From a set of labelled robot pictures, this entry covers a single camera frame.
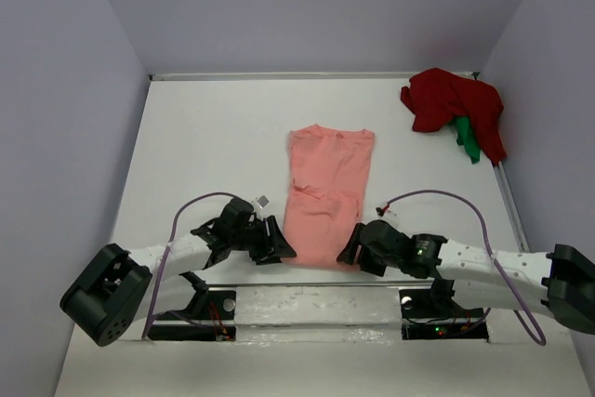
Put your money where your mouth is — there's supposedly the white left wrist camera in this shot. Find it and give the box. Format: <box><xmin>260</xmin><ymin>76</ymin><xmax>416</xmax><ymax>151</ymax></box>
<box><xmin>251</xmin><ymin>195</ymin><xmax>270</xmax><ymax>211</ymax></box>

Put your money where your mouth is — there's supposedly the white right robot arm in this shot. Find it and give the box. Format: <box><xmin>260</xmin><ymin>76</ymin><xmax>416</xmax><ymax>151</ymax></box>
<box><xmin>337</xmin><ymin>219</ymin><xmax>594</xmax><ymax>335</ymax></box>

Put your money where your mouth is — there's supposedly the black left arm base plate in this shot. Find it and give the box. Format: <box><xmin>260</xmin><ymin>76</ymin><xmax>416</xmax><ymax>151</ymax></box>
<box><xmin>148</xmin><ymin>288</ymin><xmax>237</xmax><ymax>342</ymax></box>

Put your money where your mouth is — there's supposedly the pink t shirt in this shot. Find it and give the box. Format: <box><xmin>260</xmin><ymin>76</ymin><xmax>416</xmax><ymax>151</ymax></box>
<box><xmin>283</xmin><ymin>125</ymin><xmax>376</xmax><ymax>271</ymax></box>

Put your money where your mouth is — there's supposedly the red t shirt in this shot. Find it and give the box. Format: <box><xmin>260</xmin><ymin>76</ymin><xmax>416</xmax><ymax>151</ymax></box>
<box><xmin>400</xmin><ymin>68</ymin><xmax>507</xmax><ymax>165</ymax></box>

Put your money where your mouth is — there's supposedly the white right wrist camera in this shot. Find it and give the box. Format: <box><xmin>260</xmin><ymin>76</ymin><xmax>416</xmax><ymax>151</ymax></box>
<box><xmin>376</xmin><ymin>204</ymin><xmax>400</xmax><ymax>228</ymax></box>

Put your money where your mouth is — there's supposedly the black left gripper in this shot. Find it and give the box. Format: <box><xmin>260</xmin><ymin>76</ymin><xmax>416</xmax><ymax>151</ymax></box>
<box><xmin>229</xmin><ymin>216</ymin><xmax>295</xmax><ymax>266</ymax></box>

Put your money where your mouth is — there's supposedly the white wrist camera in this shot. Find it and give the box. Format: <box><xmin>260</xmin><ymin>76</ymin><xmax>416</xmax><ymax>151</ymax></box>
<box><xmin>376</xmin><ymin>204</ymin><xmax>400</xmax><ymax>228</ymax></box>
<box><xmin>251</xmin><ymin>195</ymin><xmax>270</xmax><ymax>211</ymax></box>

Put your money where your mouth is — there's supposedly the green t shirt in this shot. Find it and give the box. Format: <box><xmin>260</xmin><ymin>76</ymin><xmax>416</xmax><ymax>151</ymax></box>
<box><xmin>452</xmin><ymin>116</ymin><xmax>482</xmax><ymax>165</ymax></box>

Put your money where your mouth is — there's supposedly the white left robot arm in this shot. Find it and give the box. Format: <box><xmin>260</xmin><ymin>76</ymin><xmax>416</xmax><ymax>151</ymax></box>
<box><xmin>59</xmin><ymin>194</ymin><xmax>297</xmax><ymax>347</ymax></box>

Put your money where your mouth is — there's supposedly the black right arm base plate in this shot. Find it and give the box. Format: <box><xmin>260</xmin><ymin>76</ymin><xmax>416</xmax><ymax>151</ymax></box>
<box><xmin>400</xmin><ymin>288</ymin><xmax>489</xmax><ymax>341</ymax></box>

